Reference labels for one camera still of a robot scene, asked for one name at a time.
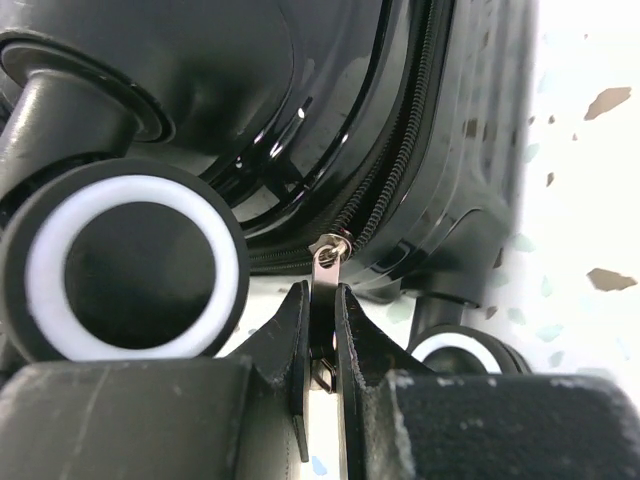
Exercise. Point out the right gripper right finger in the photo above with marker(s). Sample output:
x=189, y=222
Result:
x=400, y=420

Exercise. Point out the black suitcase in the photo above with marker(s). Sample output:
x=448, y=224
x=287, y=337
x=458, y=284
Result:
x=157, y=155

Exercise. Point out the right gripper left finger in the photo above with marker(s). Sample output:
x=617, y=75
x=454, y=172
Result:
x=241, y=416

